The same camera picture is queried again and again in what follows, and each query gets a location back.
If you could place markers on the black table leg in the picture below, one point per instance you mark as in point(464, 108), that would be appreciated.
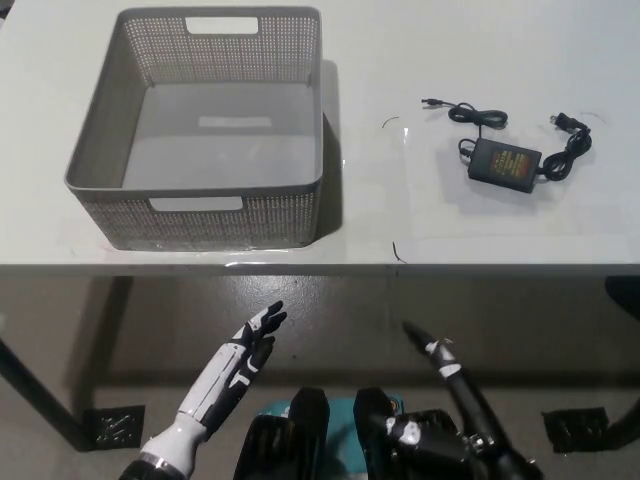
point(45, 390)

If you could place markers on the grey perforated plastic basket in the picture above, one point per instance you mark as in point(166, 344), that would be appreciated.
point(100, 125)

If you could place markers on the small dark twig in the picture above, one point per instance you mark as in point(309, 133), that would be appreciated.
point(397, 251)

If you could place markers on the black rounded object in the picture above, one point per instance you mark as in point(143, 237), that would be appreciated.
point(625, 292)

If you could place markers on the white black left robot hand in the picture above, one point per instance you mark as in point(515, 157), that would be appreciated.
point(220, 372)

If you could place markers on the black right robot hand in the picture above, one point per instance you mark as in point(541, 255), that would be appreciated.
point(460, 390)

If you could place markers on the black teal robot torso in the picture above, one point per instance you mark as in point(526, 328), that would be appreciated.
point(305, 425)

